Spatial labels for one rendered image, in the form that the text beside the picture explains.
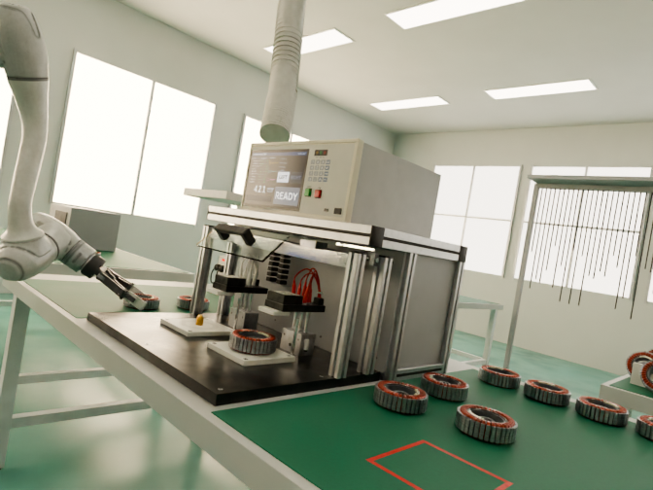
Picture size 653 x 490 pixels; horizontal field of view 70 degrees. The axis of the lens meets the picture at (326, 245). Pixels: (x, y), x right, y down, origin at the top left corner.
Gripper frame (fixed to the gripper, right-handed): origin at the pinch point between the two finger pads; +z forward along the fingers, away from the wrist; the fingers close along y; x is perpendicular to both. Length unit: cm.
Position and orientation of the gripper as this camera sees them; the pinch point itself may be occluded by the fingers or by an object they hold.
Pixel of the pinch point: (141, 300)
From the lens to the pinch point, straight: 166.6
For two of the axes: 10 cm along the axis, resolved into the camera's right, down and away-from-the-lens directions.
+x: 6.1, -7.8, 1.4
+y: 2.8, 0.5, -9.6
